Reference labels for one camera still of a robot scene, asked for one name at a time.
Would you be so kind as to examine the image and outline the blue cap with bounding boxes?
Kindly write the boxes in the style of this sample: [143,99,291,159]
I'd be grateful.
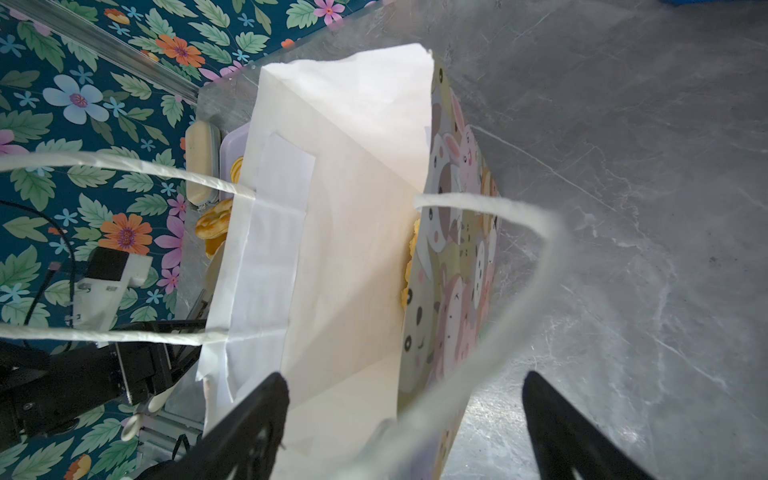
[660,0,767,6]

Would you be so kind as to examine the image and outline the lilac plastic tray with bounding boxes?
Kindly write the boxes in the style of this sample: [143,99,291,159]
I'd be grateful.
[219,123,250,184]

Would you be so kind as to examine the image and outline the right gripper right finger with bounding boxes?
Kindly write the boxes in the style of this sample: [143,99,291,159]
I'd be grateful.
[522,371,650,479]

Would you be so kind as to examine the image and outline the white cartoon paper bag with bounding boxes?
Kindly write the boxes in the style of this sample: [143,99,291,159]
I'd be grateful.
[1,44,568,479]

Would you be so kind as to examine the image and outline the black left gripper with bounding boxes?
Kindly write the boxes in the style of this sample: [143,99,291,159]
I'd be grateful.
[110,341,202,405]

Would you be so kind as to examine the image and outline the round yellow bun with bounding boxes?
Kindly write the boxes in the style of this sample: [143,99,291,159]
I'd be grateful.
[205,234,227,259]

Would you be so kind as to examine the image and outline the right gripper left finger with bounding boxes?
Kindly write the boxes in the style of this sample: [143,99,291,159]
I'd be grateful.
[138,372,289,480]

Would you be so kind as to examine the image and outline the ribbed spiral bread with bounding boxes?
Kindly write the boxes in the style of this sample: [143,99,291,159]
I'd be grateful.
[230,156,244,184]

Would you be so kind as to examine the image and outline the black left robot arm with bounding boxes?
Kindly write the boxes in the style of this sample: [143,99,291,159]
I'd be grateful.
[1,320,206,449]

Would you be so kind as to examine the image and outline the scalloped yellow bread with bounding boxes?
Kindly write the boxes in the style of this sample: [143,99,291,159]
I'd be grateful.
[401,219,420,310]

